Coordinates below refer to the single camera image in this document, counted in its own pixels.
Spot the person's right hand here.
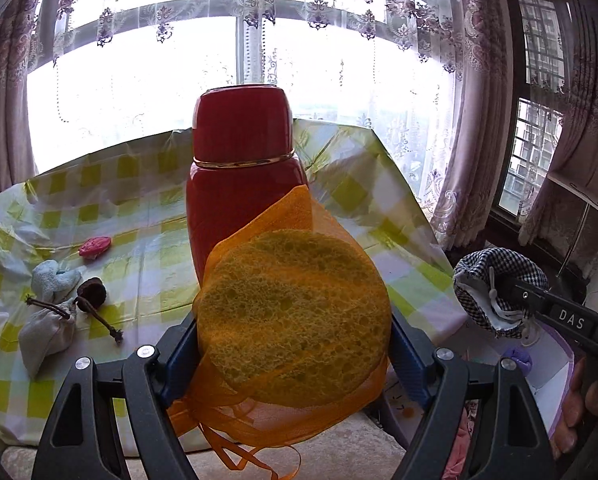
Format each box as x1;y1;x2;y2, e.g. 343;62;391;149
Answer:
552;355;598;461

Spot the salmon pink cloth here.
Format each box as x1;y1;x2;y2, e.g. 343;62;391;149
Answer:
454;400;482;466

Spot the side window with grille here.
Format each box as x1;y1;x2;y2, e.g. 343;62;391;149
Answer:
496;0;572;221

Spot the yellow checkered plastic tablecloth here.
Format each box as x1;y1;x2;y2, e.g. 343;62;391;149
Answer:
0;119;467;456

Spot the pink curtain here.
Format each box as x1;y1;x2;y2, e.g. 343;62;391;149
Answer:
0;0;47;211
429;0;517;251
519;85;598;261

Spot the purple sock ball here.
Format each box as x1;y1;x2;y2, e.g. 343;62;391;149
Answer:
502;347;532;378

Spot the beige drawstring pouch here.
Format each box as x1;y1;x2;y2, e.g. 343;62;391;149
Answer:
18;296;80;378

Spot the houndstooth drawstring pouch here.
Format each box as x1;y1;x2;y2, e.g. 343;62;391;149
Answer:
452;247;550;346

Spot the red thermos bottle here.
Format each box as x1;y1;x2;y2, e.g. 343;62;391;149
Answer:
185;86;311;286

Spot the purple cardboard box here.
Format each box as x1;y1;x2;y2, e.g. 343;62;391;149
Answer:
366;320;585;480

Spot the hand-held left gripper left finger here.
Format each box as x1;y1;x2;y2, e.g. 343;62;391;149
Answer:
38;312;202;480

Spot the orange mesh bag with sponge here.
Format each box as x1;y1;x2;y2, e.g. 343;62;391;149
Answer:
166;185;392;478

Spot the beige sofa cushion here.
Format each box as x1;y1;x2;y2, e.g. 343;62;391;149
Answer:
4;410;410;480

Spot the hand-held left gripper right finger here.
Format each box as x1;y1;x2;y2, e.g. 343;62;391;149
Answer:
386;317;555;480

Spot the white heart plush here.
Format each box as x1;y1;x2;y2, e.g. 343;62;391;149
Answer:
31;259;82;306

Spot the fruit print fabric pouch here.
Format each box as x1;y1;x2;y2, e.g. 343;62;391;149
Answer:
384;380;430;426

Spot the brown nut with cord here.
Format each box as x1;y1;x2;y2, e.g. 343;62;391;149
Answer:
75;277;124;346

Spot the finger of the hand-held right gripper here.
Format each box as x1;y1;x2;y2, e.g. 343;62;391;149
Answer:
499;275;598;356

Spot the small pink plush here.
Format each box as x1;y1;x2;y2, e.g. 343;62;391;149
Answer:
78;236;114;259

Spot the sheer lace curtain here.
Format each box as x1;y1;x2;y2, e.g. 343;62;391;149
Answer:
29;0;480;201

